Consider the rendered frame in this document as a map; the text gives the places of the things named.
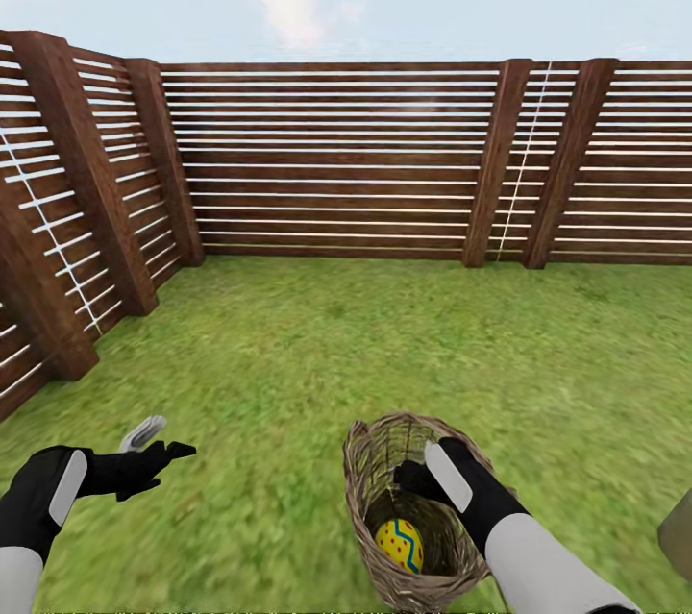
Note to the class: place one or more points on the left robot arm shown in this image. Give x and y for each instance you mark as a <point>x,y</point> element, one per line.
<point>43,491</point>

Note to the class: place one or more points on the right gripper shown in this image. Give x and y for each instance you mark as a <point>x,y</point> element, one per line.
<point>410,475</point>

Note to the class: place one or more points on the easter egg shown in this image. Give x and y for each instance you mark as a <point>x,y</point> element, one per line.
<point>402,540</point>

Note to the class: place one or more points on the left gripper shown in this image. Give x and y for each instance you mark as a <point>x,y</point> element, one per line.
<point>136,472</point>

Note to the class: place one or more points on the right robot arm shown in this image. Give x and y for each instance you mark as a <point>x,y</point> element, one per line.
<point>537,574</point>

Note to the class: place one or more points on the wicker basket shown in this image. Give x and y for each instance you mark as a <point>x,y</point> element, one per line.
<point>429,591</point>

